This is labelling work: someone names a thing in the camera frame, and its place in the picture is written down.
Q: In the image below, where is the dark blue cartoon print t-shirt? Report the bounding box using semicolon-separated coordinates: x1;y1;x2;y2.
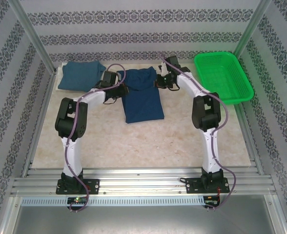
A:
116;67;165;124

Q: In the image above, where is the folded teal blue t-shirt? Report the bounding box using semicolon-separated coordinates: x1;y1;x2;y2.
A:
58;60;107;93

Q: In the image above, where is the green plastic basket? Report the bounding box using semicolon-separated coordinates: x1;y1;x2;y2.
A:
194;51;254;106

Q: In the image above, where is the grey metal shelf panel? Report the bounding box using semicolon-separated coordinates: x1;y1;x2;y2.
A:
8;195;287;234

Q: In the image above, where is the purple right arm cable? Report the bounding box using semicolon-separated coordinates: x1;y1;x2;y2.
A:
159;54;237;212

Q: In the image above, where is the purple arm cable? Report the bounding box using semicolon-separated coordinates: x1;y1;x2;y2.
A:
159;54;237;212
64;63;127;213

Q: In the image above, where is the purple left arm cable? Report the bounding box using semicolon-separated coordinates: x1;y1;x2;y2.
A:
64;63;127;213

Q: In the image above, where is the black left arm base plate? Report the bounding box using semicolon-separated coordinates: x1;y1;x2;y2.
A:
56;179;100;195

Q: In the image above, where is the aluminium corner post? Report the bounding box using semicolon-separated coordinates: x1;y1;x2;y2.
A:
232;0;273;59
9;0;58;73

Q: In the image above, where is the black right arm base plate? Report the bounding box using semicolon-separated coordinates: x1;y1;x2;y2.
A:
186;177;228;195

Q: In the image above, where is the slotted white cable duct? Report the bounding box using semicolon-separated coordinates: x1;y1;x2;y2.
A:
21;196;205;206

